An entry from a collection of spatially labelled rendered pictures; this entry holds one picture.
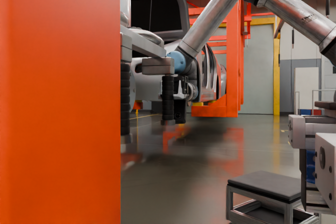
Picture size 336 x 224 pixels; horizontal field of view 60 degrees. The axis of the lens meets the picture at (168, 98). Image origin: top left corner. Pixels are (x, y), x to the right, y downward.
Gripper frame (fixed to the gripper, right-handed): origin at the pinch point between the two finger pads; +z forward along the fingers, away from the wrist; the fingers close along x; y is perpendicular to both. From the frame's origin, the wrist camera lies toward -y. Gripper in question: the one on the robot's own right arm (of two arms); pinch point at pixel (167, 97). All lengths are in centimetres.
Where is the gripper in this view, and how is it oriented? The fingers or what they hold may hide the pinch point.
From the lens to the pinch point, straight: 87.4
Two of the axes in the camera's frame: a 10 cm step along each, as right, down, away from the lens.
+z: -2.6, 0.1, -9.7
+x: 9.7, 0.0, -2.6
